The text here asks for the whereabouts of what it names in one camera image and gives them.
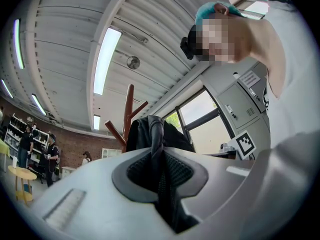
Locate person's white shirt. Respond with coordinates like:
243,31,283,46
239,0,320,240

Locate black framed window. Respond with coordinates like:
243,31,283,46
164,85,236,158

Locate white desk with hutch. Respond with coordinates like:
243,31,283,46
101,147,124,160

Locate black head camera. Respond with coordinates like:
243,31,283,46
180,25,198,61

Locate round wooden table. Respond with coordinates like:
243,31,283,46
7,164,38,205

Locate white desk with drawers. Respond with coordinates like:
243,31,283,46
60,166,76,179

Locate black backpack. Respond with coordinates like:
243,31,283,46
126,115,201,235

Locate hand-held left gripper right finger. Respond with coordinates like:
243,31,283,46
162,146,254,240

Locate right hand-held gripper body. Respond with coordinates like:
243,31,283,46
219,130,258,161

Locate grey metal lockers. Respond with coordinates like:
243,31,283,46
216,60,271,150

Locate teal head strap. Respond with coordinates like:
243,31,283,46
194,0,245,27

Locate person's head and neck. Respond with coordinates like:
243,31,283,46
194,2,286,100

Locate brown wooden coat rack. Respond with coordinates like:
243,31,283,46
104,83,150,154

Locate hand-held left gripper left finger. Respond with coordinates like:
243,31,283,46
29,146,177,240

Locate round ceiling fan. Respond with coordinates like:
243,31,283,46
125,55,141,71

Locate white shelving unit with items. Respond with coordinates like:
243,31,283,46
4,113,50,165

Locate table with green cloth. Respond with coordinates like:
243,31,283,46
0,138,11,173

